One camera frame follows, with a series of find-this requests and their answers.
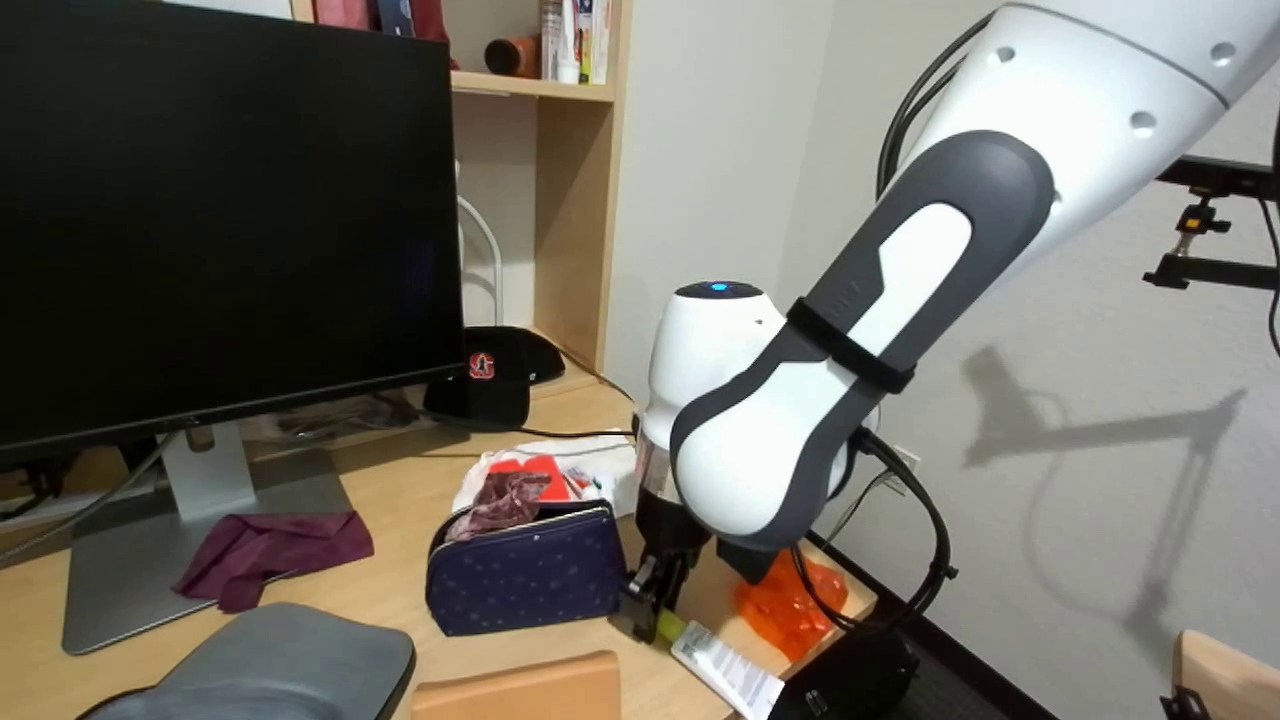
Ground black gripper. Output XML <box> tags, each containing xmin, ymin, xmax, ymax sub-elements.
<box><xmin>620</xmin><ymin>486</ymin><xmax>722</xmax><ymax>649</ymax></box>

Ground navy dotted pouch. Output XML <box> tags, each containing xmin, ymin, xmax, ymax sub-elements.
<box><xmin>423</xmin><ymin>495</ymin><xmax>632</xmax><ymax>642</ymax></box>

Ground orange plastic bag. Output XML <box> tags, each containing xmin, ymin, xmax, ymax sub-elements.
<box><xmin>734</xmin><ymin>548</ymin><xmax>858</xmax><ymax>669</ymax></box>

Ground clear plastic bag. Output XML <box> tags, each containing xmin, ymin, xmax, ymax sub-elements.
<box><xmin>453</xmin><ymin>431</ymin><xmax>648</xmax><ymax>522</ymax></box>

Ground light wooden box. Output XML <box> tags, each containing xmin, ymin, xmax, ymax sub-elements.
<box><xmin>408</xmin><ymin>649</ymin><xmax>623</xmax><ymax>720</ymax></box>

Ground red snack packet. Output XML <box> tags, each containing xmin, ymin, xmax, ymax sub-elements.
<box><xmin>446</xmin><ymin>452</ymin><xmax>594</xmax><ymax>543</ymax></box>

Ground black case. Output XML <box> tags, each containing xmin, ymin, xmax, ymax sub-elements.
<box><xmin>767</xmin><ymin>622</ymin><xmax>929</xmax><ymax>720</ymax></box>

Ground black cap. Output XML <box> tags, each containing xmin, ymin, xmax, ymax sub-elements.
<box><xmin>423</xmin><ymin>325</ymin><xmax>569</xmax><ymax>431</ymax></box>

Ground grey padded cushion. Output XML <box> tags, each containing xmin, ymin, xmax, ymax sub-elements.
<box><xmin>78</xmin><ymin>601</ymin><xmax>419</xmax><ymax>720</ymax></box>

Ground purple cloth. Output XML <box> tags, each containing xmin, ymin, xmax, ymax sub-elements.
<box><xmin>171</xmin><ymin>507</ymin><xmax>380</xmax><ymax>617</ymax></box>

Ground wooden bookshelf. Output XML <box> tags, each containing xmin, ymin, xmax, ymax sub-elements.
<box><xmin>287</xmin><ymin>0</ymin><xmax>632</xmax><ymax>382</ymax></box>

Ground silver monitor stand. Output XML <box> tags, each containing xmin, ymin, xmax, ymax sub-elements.
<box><xmin>58</xmin><ymin>422</ymin><xmax>359</xmax><ymax>662</ymax></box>

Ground dark cylinder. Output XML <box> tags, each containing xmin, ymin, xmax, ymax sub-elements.
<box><xmin>479</xmin><ymin>34</ymin><xmax>540</xmax><ymax>80</ymax></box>

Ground white bottles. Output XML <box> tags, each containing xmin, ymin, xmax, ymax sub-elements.
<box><xmin>535</xmin><ymin>0</ymin><xmax>599</xmax><ymax>87</ymax></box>

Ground light wooden board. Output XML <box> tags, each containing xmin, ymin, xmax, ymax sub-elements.
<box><xmin>1168</xmin><ymin>624</ymin><xmax>1280</xmax><ymax>720</ymax></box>

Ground black computer monitor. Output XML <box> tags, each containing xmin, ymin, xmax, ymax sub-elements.
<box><xmin>0</xmin><ymin>0</ymin><xmax>468</xmax><ymax>464</ymax></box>

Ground red books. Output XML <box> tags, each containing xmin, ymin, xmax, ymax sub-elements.
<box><xmin>307</xmin><ymin>0</ymin><xmax>453</xmax><ymax>46</ymax></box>

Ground black power cable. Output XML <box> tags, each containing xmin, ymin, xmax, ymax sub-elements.
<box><xmin>824</xmin><ymin>464</ymin><xmax>902</xmax><ymax>543</ymax></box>

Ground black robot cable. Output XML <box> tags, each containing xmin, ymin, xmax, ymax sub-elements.
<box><xmin>791</xmin><ymin>422</ymin><xmax>961</xmax><ymax>633</ymax></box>

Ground white cable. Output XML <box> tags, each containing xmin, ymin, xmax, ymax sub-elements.
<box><xmin>453</xmin><ymin>196</ymin><xmax>512</xmax><ymax>334</ymax></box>

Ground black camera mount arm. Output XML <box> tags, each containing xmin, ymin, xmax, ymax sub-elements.
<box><xmin>1141</xmin><ymin>154</ymin><xmax>1280</xmax><ymax>298</ymax></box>

